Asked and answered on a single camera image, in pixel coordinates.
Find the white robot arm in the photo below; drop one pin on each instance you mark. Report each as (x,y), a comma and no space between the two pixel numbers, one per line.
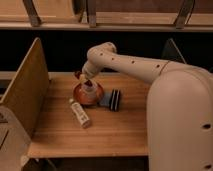
(179,107)

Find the wooden back shelf rail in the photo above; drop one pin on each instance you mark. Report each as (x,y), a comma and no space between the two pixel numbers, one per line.
(108,15)

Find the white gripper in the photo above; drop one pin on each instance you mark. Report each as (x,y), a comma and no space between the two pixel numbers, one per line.
(89,71)

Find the white ceramic cup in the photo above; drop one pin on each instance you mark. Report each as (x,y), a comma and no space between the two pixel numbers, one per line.
(90,91)

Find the brown round saucer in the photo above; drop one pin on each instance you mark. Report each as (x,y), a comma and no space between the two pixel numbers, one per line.
(80,96)

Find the right dark side panel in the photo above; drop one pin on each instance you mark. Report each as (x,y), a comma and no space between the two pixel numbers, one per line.
(172,52)

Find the red chili pepper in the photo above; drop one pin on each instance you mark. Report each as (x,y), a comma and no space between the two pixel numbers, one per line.
(88,83)

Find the left wooden side panel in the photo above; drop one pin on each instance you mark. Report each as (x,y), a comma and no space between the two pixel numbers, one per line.
(22,101)

